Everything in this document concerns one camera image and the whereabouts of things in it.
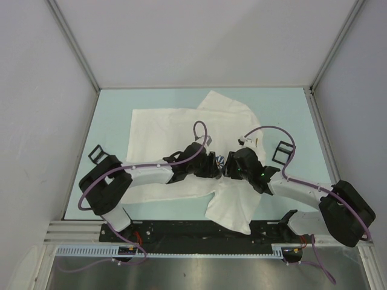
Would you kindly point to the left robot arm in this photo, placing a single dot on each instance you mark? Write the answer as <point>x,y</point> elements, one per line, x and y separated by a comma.
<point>105,185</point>

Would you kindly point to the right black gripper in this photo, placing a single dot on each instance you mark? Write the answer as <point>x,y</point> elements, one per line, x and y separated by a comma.
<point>228,169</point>

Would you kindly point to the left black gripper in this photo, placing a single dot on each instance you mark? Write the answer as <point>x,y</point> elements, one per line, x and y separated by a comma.
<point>211,170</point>

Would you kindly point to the black display box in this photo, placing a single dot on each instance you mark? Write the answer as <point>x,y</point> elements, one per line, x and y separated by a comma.
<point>96,154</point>
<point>283,153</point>

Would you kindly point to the grey slotted cable duct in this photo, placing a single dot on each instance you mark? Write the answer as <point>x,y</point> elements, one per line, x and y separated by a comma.
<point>126,252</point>

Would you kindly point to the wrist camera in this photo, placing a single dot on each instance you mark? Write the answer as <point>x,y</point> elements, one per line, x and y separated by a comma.
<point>251,143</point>
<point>204,141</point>

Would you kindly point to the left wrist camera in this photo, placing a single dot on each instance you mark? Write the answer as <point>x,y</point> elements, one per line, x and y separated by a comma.
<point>204,141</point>

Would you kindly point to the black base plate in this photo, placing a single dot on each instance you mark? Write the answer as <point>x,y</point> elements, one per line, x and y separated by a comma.
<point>204,237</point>

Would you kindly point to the right black display box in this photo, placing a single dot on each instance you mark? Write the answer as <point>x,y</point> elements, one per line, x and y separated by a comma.
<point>283,153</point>

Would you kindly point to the left black display box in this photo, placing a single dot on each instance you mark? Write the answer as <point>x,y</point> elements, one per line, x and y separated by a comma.
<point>96,154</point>

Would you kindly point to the aluminium front rail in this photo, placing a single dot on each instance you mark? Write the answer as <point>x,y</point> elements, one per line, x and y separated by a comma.
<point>73,232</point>

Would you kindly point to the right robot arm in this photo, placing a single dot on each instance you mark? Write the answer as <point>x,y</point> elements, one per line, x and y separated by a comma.
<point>339,209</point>

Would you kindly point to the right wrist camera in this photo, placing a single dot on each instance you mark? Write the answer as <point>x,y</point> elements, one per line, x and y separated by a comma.
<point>251,143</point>

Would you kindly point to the white t-shirt with flower print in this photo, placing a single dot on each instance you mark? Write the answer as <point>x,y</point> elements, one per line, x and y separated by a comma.
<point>157,133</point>

